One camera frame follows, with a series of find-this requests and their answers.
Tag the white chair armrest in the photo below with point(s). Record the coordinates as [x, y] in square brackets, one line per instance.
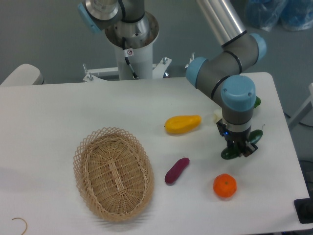
[24, 75]

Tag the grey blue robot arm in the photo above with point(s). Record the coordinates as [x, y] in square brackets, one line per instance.
[221, 78]

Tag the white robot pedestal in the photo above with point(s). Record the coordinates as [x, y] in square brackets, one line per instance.
[133, 47]

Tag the yellow papaya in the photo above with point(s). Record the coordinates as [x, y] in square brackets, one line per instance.
[182, 124]

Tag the dark green cucumber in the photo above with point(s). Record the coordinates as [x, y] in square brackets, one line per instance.
[255, 137]

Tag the green bok choy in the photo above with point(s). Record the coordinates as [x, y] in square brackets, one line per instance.
[217, 114]

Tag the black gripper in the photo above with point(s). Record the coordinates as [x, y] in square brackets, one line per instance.
[236, 135]

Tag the purple sweet potato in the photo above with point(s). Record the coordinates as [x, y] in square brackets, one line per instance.
[176, 170]

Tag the blue plastic bag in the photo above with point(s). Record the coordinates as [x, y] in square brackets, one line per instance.
[294, 15]

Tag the woven wicker basket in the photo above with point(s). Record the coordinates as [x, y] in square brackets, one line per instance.
[113, 174]

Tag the black device at table edge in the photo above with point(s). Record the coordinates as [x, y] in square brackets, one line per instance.
[304, 210]

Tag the white frame leg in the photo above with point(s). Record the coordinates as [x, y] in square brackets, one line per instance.
[302, 111]

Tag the orange mandarin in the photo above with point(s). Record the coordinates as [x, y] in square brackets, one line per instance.
[225, 185]

